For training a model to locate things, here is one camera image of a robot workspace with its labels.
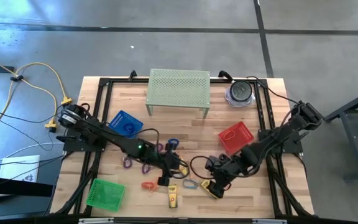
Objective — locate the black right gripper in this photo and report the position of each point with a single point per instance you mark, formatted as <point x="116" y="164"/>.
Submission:
<point x="224" y="171"/>

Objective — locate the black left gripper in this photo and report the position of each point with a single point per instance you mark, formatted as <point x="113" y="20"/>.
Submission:
<point x="174" y="165"/>

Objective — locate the blue rubber band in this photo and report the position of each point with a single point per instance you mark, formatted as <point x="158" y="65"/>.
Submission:
<point x="183" y="183"/>

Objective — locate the purple coil wristband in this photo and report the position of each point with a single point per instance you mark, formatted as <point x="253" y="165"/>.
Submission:
<point x="142" y="168"/>
<point x="124" y="162"/>
<point x="160" y="147"/>

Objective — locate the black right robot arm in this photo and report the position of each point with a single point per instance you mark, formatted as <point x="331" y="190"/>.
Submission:
<point x="278" y="137"/>

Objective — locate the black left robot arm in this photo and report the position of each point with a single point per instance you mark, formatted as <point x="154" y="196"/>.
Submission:
<point x="113" y="138"/>

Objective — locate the red plastic basket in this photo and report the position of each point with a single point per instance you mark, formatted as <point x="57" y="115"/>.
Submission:
<point x="241" y="140"/>

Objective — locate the orange coil wristband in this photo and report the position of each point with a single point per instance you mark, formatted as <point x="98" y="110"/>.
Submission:
<point x="145" y="185"/>

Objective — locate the clear crumpled plastic wrap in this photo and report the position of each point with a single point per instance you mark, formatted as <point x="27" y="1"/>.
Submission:
<point x="227" y="100"/>

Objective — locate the blue plastic basket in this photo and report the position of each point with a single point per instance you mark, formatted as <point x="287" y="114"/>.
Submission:
<point x="120" y="118"/>

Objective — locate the green plastic basket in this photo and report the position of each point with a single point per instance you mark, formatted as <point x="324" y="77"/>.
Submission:
<point x="104" y="194"/>

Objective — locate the sage green perforated metal shelf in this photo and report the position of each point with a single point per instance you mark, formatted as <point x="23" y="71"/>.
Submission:
<point x="179" y="88"/>

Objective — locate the dark grey metal cart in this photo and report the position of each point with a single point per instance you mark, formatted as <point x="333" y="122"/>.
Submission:
<point x="356" y="130"/>

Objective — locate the black beam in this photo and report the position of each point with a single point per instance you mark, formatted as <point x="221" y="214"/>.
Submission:
<point x="11" y="186"/>

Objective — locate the silver aluminium bracket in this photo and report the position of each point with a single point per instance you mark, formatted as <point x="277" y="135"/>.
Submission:
<point x="269" y="221"/>
<point x="96" y="220"/>

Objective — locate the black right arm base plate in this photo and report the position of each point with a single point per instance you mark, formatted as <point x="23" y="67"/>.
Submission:
<point x="295" y="147"/>

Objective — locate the black frame clamp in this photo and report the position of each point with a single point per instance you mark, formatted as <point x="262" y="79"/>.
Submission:
<point x="132" y="75"/>
<point x="225" y="74"/>

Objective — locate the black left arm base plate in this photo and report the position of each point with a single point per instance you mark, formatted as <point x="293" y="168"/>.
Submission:
<point x="73" y="144"/>

